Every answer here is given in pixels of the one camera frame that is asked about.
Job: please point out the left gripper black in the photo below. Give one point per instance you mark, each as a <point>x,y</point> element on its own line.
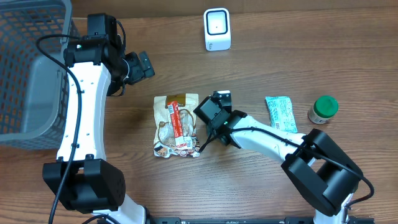
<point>146,64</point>

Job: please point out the grey plastic mesh basket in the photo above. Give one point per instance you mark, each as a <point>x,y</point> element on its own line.
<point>34,89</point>

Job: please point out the red snack stick packet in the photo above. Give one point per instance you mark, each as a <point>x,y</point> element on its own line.
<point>181,142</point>

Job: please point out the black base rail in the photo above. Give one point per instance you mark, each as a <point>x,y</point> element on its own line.
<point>286,220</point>

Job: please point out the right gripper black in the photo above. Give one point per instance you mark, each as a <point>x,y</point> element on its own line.
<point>222,97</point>

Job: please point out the white barcode scanner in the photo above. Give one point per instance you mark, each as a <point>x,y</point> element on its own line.
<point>217,29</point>

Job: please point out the green lid jar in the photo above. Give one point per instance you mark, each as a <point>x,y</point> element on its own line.
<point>323,109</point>

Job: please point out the teal wet wipes pack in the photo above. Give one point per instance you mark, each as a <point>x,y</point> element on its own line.
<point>281,113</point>

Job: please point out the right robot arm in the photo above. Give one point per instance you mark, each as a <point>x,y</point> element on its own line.
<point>324,175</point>

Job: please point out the beige snack pouch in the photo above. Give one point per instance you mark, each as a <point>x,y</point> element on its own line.
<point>164,141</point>

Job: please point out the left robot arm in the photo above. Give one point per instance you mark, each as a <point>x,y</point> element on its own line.
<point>81,178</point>

